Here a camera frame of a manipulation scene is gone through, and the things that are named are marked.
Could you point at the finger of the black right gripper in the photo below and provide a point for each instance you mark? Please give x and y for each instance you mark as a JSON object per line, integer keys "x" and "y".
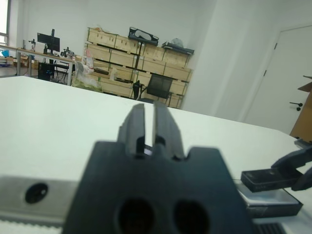
{"x": 304, "y": 180}
{"x": 297, "y": 159}

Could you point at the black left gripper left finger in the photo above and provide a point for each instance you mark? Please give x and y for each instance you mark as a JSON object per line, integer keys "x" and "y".
{"x": 135, "y": 126}

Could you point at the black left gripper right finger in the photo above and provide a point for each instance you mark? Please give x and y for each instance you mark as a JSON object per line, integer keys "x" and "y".
{"x": 165, "y": 126}

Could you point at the black box white lining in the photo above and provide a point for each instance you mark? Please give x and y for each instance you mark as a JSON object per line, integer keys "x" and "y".
{"x": 273, "y": 211}

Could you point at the light wooden crate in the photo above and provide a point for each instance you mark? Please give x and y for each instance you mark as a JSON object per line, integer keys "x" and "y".
{"x": 176, "y": 57}
{"x": 123, "y": 58}
{"x": 98, "y": 52}
{"x": 101, "y": 37}
{"x": 153, "y": 52}
{"x": 180, "y": 87}
{"x": 115, "y": 86}
{"x": 123, "y": 72}
{"x": 179, "y": 72}
{"x": 126, "y": 45}
{"x": 154, "y": 65}

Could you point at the black mesh office chair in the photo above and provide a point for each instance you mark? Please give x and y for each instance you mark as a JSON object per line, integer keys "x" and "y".
{"x": 158, "y": 84}

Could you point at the olive green plastic bag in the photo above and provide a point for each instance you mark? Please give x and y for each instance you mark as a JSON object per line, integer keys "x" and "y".
{"x": 83, "y": 84}

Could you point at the black flat tray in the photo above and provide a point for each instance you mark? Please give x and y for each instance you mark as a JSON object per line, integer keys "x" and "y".
{"x": 181, "y": 50}

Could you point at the white crumpled plastic bag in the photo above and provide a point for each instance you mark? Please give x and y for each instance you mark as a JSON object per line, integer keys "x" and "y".
{"x": 81, "y": 68}

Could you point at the pink white package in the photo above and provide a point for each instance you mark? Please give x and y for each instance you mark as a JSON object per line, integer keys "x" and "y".
{"x": 89, "y": 58}

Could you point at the wooden desk white legs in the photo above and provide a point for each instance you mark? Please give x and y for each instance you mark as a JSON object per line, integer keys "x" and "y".
{"x": 70, "y": 73}

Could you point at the small translucent plastic bag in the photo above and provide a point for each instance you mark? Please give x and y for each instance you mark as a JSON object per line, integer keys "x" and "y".
{"x": 177, "y": 42}

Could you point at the black open case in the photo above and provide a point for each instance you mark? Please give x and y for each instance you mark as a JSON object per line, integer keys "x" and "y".
{"x": 145, "y": 42}

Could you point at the white door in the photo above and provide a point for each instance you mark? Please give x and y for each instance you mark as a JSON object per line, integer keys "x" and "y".
{"x": 280, "y": 73}

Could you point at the small black desktop device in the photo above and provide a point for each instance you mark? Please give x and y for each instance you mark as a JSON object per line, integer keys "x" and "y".
{"x": 67, "y": 52}

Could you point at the black computer tower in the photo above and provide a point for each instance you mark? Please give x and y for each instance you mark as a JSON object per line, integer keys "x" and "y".
{"x": 45, "y": 70}

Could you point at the black computer monitor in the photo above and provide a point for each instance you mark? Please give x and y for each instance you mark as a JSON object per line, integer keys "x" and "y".
{"x": 48, "y": 41}

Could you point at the blue plastic item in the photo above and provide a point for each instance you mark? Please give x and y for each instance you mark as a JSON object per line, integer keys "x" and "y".
{"x": 4, "y": 52}

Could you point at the large glass window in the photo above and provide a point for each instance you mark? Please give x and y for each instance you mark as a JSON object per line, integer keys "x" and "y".
{"x": 3, "y": 17}

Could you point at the grey metal table frame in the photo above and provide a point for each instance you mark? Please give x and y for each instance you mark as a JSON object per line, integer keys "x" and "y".
{"x": 17, "y": 63}

